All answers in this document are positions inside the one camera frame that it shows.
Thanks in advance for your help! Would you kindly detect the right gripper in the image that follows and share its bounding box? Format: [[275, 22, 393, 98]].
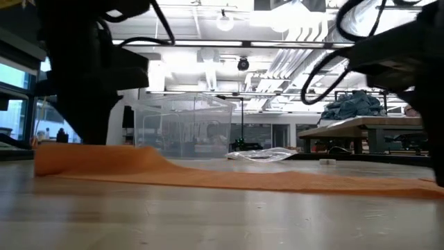
[[348, 0, 444, 188]]

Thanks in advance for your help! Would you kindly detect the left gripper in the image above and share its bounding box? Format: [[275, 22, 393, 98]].
[[37, 44, 150, 145]]

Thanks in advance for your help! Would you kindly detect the orange elastic bandage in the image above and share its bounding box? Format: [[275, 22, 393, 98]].
[[33, 144, 444, 201]]

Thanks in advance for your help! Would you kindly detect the clear plastic container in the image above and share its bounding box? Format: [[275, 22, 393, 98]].
[[133, 92, 237, 159]]

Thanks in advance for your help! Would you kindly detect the clear plastic bag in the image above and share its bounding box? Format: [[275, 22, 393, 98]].
[[225, 147, 298, 163]]

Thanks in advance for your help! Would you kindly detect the black speaker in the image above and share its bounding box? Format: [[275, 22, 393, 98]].
[[121, 105, 135, 128]]

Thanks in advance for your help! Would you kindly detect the wooden background table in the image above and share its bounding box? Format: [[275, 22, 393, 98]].
[[298, 116, 426, 154]]

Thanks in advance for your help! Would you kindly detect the large window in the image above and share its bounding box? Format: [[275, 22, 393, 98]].
[[0, 57, 83, 145]]

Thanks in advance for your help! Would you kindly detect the blue cloth pile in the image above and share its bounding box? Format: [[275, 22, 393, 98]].
[[321, 90, 386, 121]]

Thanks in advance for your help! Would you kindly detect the ceiling light strip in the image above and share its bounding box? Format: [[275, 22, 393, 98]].
[[112, 39, 355, 49]]

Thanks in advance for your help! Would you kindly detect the black aluminium frame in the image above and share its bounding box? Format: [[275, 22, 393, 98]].
[[0, 148, 434, 168]]

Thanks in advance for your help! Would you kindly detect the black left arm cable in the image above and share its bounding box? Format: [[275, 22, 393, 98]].
[[99, 0, 176, 48]]

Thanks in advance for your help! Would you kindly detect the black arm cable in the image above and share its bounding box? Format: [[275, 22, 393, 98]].
[[99, 0, 176, 48], [300, 0, 389, 106]]

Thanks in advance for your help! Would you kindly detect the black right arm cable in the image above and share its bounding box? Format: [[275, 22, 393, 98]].
[[300, 0, 389, 106]]

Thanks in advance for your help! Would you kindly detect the silver ventilation duct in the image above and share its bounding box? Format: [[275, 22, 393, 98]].
[[270, 0, 382, 83]]

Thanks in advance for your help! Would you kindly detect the white cable loop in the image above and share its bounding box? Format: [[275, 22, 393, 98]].
[[215, 9, 235, 32]]

